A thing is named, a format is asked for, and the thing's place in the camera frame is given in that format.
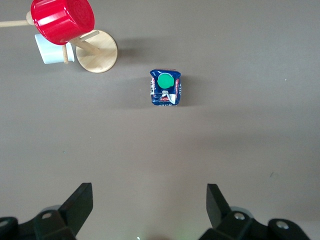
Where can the white plastic cup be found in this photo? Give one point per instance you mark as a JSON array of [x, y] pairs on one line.
[[50, 52]]

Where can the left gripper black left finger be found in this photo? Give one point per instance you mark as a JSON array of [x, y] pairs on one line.
[[75, 207]]

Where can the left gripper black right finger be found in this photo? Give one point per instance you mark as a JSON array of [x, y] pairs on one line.
[[220, 210]]

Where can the wooden mug tree stand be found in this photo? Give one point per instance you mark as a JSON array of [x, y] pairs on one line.
[[97, 55]]

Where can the red plastic cup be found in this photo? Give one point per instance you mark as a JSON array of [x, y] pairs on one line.
[[62, 20]]

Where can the blue milk carton green cap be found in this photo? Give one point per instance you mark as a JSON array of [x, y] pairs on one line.
[[165, 81]]

